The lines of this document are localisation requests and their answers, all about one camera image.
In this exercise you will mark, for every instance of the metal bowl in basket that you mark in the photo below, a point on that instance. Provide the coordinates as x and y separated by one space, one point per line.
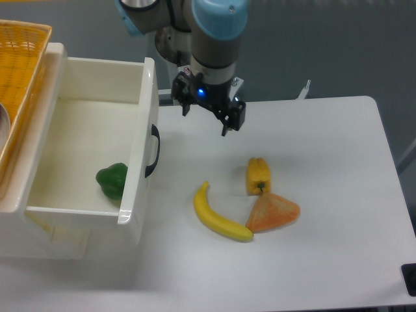
5 128

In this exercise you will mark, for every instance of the orange toy citrus wedge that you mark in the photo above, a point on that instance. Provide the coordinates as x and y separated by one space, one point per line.
271 211

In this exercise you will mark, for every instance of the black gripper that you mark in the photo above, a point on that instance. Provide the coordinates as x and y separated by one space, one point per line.
193 90

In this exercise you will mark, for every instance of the white drawer cabinet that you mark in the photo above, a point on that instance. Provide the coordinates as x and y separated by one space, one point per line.
24 235

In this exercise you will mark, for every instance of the white top drawer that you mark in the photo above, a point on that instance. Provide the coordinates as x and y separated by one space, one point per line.
103 115

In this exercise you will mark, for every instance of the yellow woven basket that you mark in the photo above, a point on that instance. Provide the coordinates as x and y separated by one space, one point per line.
23 45

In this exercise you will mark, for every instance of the green toy bell pepper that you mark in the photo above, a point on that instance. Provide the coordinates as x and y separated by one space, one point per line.
112 180

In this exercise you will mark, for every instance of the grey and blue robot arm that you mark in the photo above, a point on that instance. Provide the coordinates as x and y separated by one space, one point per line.
201 39

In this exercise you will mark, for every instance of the yellow toy banana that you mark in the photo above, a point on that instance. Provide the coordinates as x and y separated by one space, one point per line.
216 222

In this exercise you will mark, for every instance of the white bracket behind table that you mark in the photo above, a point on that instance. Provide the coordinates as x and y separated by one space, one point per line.
305 90

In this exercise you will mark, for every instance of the yellow toy bell pepper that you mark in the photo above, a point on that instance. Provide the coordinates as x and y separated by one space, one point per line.
258 176

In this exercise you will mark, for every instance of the black top drawer handle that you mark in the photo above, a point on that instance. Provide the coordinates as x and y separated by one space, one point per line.
156 145

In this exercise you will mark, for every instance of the black object at table corner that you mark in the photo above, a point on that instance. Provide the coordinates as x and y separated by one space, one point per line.
409 275

